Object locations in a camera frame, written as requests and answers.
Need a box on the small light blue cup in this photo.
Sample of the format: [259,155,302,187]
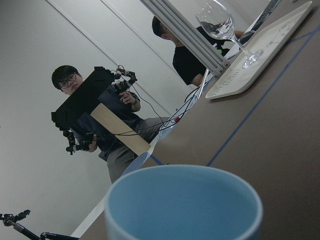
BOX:
[104,165,263,240]

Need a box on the wooden plank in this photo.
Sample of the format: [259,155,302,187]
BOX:
[90,103,151,156]

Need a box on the operator person with glasses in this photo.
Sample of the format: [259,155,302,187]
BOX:
[51,64,173,183]

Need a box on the seated person black shirt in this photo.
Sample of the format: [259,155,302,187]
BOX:
[151,16,231,87]

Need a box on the black monitor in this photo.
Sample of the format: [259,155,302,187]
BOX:
[51,66,114,131]

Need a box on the cream bear serving tray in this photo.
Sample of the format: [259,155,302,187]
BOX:
[205,0,314,101]

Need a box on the clear wine glass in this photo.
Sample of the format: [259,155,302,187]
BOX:
[196,0,264,69]

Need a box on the aluminium frame post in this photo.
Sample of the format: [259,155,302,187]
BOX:
[142,0,229,76]

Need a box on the black camera tripod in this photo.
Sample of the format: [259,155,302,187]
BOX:
[0,209,81,240]

